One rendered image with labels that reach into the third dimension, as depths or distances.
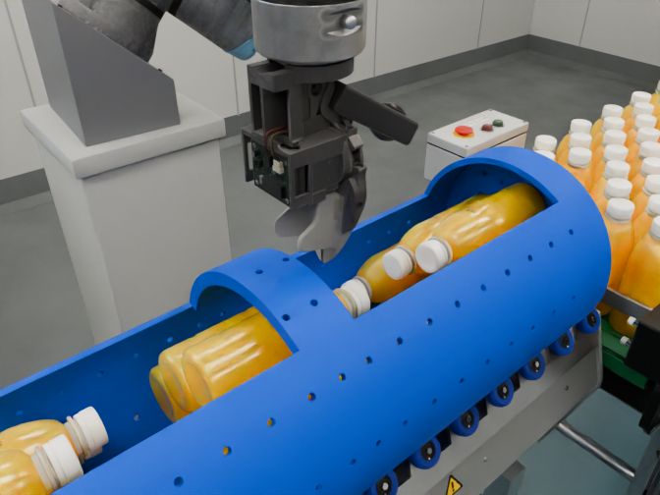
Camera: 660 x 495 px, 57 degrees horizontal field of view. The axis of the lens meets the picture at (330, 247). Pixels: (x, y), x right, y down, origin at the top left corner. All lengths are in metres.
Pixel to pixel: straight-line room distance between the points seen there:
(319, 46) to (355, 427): 0.32
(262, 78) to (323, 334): 0.23
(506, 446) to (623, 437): 1.31
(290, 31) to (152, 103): 0.81
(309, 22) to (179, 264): 1.01
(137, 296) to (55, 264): 1.60
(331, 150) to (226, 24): 0.78
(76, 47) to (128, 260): 0.44
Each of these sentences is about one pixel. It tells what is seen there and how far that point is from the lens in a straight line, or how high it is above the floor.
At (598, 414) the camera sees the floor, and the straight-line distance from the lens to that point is 2.26.
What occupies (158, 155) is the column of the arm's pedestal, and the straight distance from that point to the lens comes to 1.28.
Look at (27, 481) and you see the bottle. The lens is 0.55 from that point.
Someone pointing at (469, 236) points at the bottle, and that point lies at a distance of 0.76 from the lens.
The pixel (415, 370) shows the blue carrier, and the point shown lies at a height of 1.16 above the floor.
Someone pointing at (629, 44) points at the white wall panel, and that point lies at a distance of 5.49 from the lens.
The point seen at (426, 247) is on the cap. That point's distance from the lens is 0.74.
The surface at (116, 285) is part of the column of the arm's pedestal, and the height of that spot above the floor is 0.80.
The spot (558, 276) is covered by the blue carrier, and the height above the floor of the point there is 1.16.
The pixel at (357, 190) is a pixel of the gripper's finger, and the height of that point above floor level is 1.33.
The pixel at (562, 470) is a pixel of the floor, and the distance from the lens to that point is 2.07.
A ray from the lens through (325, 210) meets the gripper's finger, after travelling 0.56.
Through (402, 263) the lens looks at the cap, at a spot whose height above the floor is 1.13.
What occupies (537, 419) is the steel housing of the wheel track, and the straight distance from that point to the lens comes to 0.98.
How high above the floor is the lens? 1.58
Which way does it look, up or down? 34 degrees down
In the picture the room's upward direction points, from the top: straight up
